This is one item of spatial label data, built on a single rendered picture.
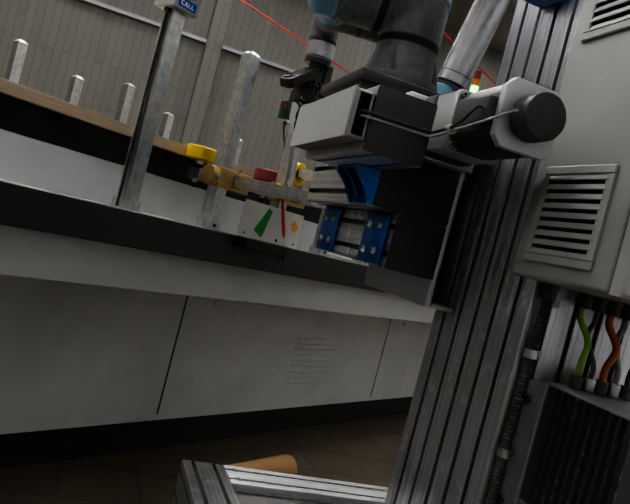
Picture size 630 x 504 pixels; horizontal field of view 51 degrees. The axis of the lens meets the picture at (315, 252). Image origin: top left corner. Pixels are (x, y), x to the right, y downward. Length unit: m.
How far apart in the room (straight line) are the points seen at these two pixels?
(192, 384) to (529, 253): 1.42
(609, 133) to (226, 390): 1.66
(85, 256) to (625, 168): 1.08
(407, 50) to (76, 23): 12.00
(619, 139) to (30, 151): 1.22
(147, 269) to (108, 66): 11.42
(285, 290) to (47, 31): 11.36
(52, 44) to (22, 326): 11.47
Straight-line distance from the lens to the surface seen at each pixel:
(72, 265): 1.49
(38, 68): 12.97
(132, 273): 1.58
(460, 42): 1.62
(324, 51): 1.80
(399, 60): 1.22
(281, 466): 2.06
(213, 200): 1.68
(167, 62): 1.55
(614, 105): 0.88
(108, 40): 13.03
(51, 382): 1.81
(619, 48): 0.92
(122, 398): 1.96
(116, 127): 1.70
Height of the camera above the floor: 0.74
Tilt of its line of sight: 1 degrees down
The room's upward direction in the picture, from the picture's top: 15 degrees clockwise
